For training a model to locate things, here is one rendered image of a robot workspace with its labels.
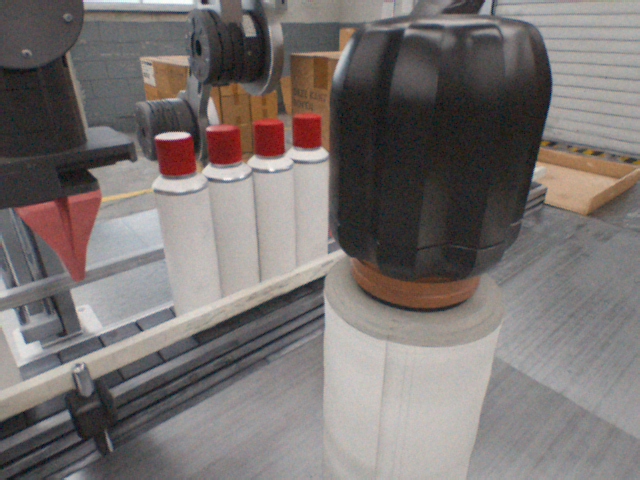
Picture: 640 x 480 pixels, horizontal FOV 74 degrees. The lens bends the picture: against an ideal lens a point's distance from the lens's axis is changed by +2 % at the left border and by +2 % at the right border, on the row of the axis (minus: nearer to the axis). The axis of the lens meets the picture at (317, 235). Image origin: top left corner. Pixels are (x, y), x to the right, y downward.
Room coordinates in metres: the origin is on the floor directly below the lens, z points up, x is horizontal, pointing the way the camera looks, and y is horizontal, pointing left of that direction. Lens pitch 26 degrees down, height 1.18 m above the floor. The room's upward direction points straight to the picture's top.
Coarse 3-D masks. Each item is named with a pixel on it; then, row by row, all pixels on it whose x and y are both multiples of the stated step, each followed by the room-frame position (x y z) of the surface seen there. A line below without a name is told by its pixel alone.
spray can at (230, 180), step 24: (216, 144) 0.41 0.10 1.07; (240, 144) 0.42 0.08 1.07; (216, 168) 0.41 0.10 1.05; (240, 168) 0.41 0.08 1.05; (216, 192) 0.40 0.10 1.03; (240, 192) 0.40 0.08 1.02; (216, 216) 0.40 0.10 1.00; (240, 216) 0.40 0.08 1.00; (216, 240) 0.40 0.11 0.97; (240, 240) 0.40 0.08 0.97; (240, 264) 0.40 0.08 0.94; (240, 288) 0.40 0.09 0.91
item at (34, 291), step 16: (128, 256) 0.38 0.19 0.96; (144, 256) 0.39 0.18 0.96; (160, 256) 0.40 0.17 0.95; (96, 272) 0.36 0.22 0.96; (112, 272) 0.37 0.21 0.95; (16, 288) 0.32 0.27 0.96; (32, 288) 0.32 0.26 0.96; (48, 288) 0.33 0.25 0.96; (64, 288) 0.34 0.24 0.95; (0, 304) 0.31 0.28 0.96; (16, 304) 0.31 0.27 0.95
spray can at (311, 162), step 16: (304, 128) 0.47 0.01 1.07; (320, 128) 0.48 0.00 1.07; (304, 144) 0.47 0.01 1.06; (320, 144) 0.48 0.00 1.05; (304, 160) 0.46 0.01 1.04; (320, 160) 0.47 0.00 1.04; (304, 176) 0.46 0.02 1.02; (320, 176) 0.47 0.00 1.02; (304, 192) 0.46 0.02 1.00; (320, 192) 0.47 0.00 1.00; (304, 208) 0.46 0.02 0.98; (320, 208) 0.47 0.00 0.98; (304, 224) 0.46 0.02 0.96; (320, 224) 0.47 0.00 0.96; (304, 240) 0.46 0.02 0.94; (320, 240) 0.47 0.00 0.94; (304, 256) 0.46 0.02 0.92; (320, 256) 0.47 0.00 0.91
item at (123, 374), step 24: (312, 288) 0.45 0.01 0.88; (168, 312) 0.40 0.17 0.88; (264, 312) 0.40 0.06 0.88; (96, 336) 0.36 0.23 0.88; (120, 336) 0.36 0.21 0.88; (192, 336) 0.36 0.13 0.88; (216, 336) 0.36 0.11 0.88; (48, 360) 0.32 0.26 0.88; (72, 360) 0.32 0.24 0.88; (144, 360) 0.32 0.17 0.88; (168, 360) 0.32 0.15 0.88; (120, 384) 0.29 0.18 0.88; (48, 408) 0.26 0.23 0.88; (0, 432) 0.24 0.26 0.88
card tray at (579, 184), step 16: (544, 160) 1.14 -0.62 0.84; (560, 160) 1.11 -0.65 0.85; (576, 160) 1.08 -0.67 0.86; (592, 160) 1.06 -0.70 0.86; (560, 176) 1.02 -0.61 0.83; (576, 176) 1.02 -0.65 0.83; (592, 176) 1.02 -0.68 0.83; (608, 176) 1.02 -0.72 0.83; (624, 176) 0.91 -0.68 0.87; (560, 192) 0.91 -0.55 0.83; (576, 192) 0.91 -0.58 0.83; (592, 192) 0.91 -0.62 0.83; (608, 192) 0.85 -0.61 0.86; (560, 208) 0.82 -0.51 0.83; (576, 208) 0.82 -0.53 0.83; (592, 208) 0.80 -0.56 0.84
